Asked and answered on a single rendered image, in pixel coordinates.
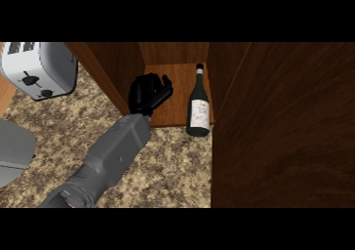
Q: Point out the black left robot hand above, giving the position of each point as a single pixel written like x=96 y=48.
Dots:
x=146 y=94

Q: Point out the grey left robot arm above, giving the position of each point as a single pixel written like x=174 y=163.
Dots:
x=116 y=148

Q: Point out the wooden cabinet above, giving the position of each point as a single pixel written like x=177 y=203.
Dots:
x=178 y=94

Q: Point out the dark green wine bottle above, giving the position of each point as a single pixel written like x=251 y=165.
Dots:
x=201 y=112

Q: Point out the dark wooden cabinet door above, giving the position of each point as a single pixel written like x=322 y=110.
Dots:
x=291 y=130

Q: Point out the silver toaster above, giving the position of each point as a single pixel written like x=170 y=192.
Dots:
x=40 y=70

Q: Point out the grey rounded appliance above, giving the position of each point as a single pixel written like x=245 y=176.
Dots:
x=10 y=151

